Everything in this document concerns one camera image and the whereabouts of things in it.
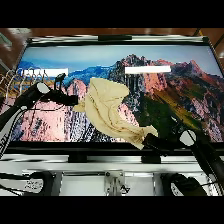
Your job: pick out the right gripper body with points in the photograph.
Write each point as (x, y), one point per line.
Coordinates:
(154, 141)

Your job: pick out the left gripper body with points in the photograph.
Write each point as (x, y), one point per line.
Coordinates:
(66, 99)

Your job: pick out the beige shirt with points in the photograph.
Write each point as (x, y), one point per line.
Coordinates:
(106, 106)

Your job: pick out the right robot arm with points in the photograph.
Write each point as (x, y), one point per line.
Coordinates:
(207, 156)

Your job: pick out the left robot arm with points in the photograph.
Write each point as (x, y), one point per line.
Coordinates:
(20, 103)

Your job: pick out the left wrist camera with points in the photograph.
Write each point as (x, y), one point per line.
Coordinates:
(60, 80)

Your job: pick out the silver frame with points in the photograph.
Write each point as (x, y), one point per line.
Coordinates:
(113, 166)

